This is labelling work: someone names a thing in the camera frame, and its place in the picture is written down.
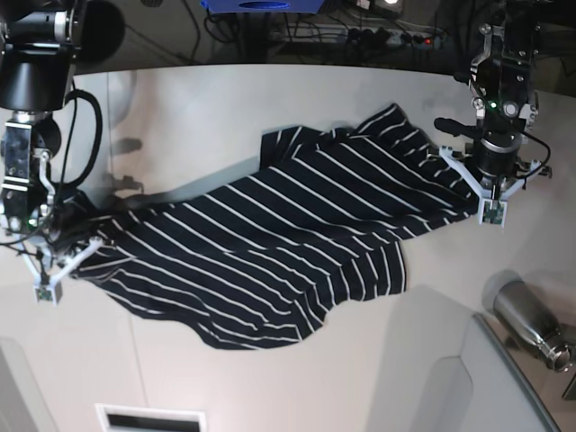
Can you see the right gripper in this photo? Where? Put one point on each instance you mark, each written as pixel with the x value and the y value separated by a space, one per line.
pixel 52 246

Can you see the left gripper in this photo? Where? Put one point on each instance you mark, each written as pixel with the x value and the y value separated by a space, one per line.
pixel 493 153

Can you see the navy white striped t-shirt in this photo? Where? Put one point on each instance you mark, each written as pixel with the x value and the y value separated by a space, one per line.
pixel 260 262

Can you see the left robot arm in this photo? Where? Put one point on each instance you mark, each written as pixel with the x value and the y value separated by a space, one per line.
pixel 500 78

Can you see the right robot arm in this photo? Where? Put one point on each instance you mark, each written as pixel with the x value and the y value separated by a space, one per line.
pixel 40 44

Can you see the stainless steel water bottle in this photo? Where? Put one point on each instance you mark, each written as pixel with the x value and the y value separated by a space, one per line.
pixel 533 326

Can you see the white power strip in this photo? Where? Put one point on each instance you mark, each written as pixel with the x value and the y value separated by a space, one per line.
pixel 339 34

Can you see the black round stand base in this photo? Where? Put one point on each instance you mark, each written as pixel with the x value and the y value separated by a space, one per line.
pixel 103 32

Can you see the blue box with oval hole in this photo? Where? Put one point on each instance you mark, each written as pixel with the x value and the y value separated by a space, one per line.
pixel 262 6

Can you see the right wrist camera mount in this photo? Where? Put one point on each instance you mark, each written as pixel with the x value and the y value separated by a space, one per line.
pixel 49 268

